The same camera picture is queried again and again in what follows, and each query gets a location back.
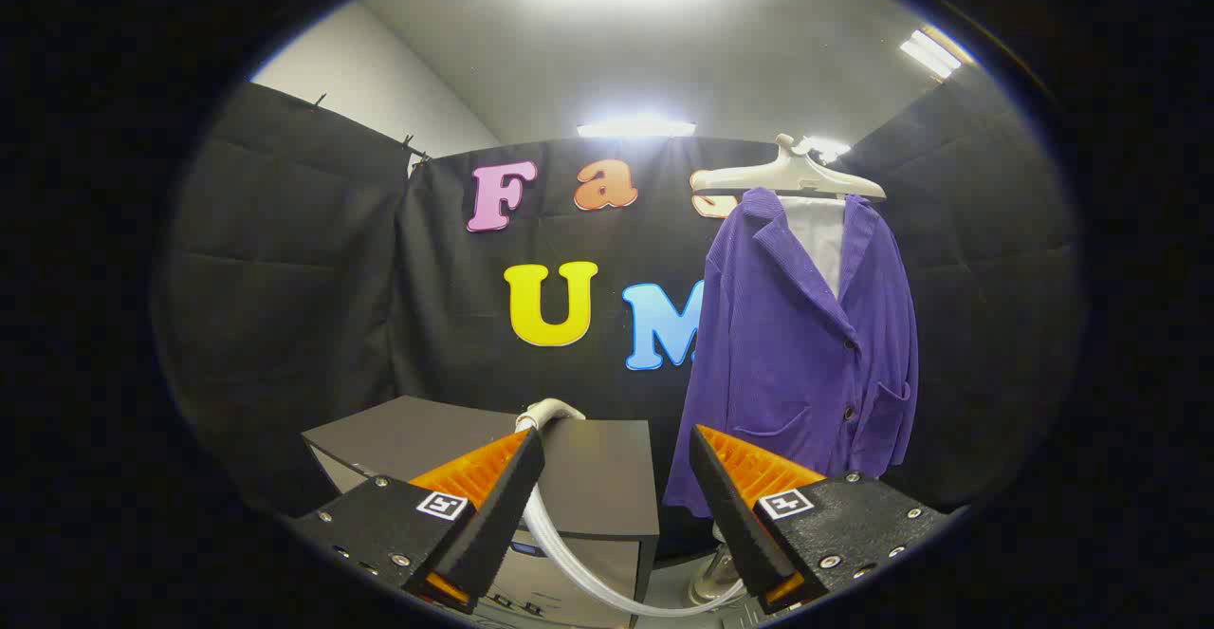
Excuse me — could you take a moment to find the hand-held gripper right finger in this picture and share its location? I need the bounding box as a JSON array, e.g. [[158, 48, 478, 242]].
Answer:
[[689, 425, 951, 616]]

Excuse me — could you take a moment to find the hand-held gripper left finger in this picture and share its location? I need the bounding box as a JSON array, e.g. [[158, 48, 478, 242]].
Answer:
[[289, 428, 547, 616]]

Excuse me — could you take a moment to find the translucent steamer hose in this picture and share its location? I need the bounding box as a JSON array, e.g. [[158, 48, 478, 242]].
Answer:
[[522, 482, 746, 620]]

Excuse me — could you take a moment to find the white garment steamer head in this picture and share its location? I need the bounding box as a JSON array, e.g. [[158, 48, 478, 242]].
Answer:
[[515, 398, 587, 434]]

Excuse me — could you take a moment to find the purple corduroy jacket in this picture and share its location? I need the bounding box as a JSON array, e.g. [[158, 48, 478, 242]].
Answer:
[[662, 187, 919, 519]]

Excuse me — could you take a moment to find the white shirt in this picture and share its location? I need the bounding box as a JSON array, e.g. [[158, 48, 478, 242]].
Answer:
[[780, 195, 847, 300]]

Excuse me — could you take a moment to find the white clothes hanger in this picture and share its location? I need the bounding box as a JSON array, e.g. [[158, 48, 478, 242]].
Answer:
[[690, 133, 888, 203]]

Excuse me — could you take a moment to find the grey cabinet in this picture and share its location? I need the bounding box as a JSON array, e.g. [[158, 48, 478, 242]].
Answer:
[[302, 396, 660, 629]]

